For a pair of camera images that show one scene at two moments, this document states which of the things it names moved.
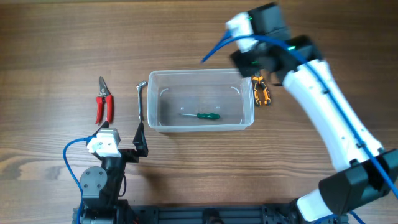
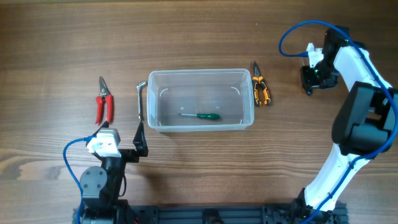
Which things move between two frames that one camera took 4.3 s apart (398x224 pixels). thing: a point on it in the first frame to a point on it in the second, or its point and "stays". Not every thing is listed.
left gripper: (133, 156) stays
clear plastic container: (199, 100) stays
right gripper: (247, 63) to (308, 83)
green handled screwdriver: (204, 116) stays
